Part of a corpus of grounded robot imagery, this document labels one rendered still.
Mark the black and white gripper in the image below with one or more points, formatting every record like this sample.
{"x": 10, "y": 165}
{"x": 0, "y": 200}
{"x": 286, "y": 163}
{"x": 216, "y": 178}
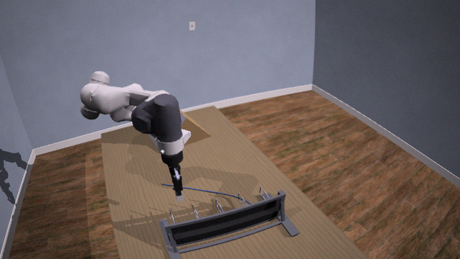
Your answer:
{"x": 173, "y": 164}

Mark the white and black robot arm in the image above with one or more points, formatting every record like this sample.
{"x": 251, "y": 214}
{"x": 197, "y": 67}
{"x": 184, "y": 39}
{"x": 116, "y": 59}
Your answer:
{"x": 154, "y": 114}

